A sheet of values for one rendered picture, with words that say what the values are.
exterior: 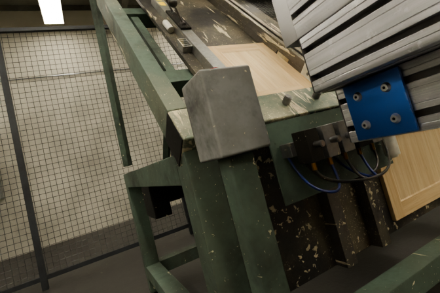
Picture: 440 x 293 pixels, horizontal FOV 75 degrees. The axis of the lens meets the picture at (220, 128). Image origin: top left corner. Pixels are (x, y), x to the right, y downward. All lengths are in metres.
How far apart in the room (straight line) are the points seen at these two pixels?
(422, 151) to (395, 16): 1.51
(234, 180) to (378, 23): 0.37
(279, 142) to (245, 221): 0.33
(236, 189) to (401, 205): 1.17
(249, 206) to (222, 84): 0.25
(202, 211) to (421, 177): 1.32
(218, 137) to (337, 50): 0.26
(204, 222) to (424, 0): 0.63
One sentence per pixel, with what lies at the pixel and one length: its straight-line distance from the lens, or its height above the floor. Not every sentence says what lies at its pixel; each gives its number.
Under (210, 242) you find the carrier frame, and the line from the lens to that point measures 0.78.
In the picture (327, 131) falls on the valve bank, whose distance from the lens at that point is 0.84.
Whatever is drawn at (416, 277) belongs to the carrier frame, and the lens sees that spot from 1.33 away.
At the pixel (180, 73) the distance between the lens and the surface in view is 1.14.
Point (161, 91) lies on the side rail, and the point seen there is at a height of 0.98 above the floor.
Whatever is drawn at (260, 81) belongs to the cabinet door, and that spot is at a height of 0.98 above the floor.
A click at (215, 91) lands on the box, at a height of 0.88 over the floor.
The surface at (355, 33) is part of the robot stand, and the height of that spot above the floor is 0.86.
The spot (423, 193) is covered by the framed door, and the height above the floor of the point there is 0.31.
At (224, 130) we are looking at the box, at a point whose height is 0.80.
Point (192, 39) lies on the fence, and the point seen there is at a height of 1.24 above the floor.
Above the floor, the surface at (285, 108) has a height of 0.84.
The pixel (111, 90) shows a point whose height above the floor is 1.34.
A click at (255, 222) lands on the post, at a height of 0.61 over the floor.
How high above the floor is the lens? 0.76
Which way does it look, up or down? 5 degrees up
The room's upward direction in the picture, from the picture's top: 15 degrees counter-clockwise
